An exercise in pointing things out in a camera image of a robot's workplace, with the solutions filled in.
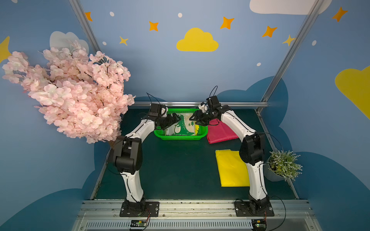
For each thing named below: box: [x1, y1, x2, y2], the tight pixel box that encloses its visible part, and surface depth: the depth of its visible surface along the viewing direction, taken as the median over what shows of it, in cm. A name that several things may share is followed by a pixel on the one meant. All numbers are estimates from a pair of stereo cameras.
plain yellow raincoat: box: [215, 149, 251, 188], surface depth 90 cm
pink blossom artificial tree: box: [1, 41, 136, 144], surface depth 56 cm
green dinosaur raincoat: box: [164, 112, 196, 136], surface depth 103 cm
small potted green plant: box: [263, 149, 303, 182], surface depth 76 cm
